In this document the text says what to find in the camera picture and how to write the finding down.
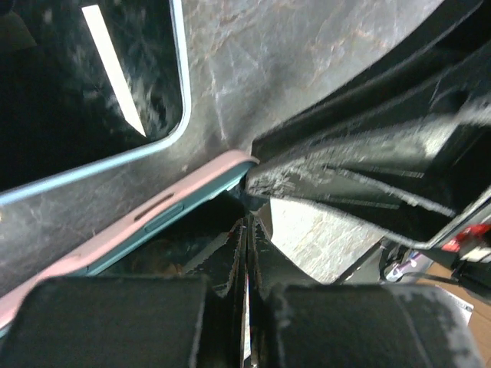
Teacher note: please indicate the pink phone case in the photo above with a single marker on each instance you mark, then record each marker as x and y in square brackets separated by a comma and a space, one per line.
[75, 261]

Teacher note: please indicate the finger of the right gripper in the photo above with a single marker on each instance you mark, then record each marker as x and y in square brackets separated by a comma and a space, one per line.
[437, 69]
[422, 182]

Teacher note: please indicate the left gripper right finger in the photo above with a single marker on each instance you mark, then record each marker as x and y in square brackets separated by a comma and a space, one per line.
[297, 322]

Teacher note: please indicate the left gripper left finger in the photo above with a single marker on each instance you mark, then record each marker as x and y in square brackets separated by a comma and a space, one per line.
[181, 321]

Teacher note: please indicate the light blue phone case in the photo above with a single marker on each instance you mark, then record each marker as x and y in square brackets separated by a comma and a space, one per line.
[180, 76]

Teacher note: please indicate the white-edged black phone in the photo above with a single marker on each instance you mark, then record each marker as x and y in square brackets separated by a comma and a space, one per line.
[76, 84]

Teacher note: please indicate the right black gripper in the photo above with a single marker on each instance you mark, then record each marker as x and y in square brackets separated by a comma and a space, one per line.
[471, 265]

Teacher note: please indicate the teal-edged black phone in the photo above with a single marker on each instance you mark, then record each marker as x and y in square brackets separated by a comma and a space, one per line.
[198, 187]

